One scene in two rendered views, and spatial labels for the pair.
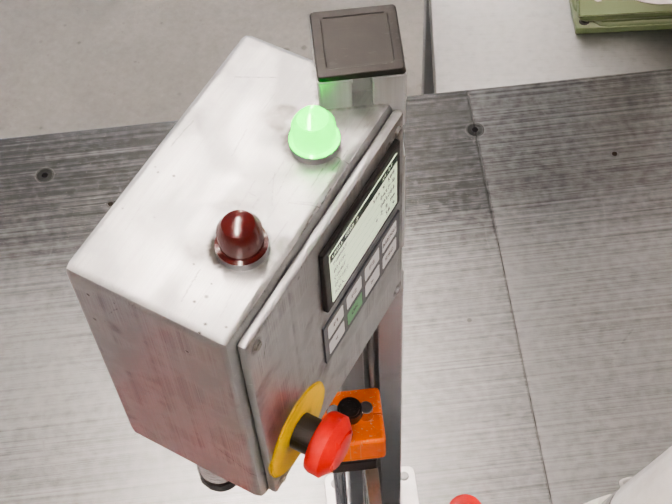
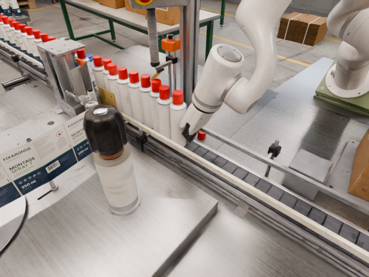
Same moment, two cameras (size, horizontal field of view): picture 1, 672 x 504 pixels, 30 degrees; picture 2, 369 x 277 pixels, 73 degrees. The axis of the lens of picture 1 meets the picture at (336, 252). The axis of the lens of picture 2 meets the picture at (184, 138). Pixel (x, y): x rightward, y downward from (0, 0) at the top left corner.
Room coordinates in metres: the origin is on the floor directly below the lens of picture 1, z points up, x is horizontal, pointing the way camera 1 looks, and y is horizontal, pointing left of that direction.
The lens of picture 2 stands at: (-0.18, -0.56, 1.46)
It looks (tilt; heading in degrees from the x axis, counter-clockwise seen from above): 40 degrees down; 43
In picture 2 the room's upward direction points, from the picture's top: straight up
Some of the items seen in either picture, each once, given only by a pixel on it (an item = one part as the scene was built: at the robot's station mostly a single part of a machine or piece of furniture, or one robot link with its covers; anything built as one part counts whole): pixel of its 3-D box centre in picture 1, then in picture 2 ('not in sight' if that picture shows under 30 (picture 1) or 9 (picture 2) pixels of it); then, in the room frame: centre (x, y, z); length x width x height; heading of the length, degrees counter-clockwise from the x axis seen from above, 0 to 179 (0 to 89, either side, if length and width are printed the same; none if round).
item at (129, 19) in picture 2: not in sight; (129, 37); (1.75, 2.16, 0.39); 2.20 x 0.80 x 0.78; 87
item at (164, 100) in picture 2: not in sight; (166, 115); (0.28, -0.05, 0.98); 0.05 x 0.05 x 0.20
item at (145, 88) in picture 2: not in sight; (147, 102); (0.29, 0.05, 0.98); 0.05 x 0.05 x 0.20
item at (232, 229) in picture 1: (240, 235); not in sight; (0.33, 0.04, 1.49); 0.03 x 0.03 x 0.02
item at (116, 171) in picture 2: not in sight; (114, 162); (0.01, -0.16, 1.03); 0.09 x 0.09 x 0.30
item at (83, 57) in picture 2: not in sight; (86, 73); (0.27, 0.42, 0.98); 0.05 x 0.05 x 0.20
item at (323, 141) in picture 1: (313, 130); not in sight; (0.38, 0.01, 1.49); 0.03 x 0.03 x 0.02
